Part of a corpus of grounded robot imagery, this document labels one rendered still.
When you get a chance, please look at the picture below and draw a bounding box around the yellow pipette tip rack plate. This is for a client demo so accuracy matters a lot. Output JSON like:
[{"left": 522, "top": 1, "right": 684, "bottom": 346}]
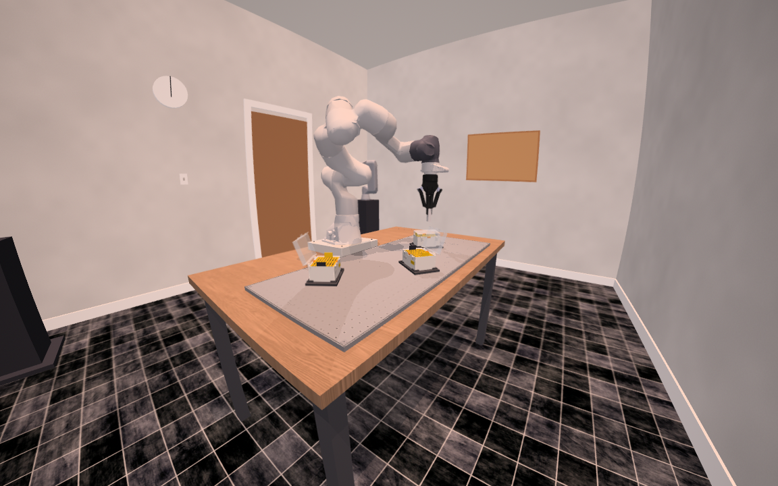
[{"left": 311, "top": 252, "right": 339, "bottom": 267}]

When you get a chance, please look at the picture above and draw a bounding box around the yellow tip rack insert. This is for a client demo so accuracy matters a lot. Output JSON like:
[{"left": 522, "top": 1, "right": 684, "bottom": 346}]
[{"left": 406, "top": 245, "right": 433, "bottom": 257}]

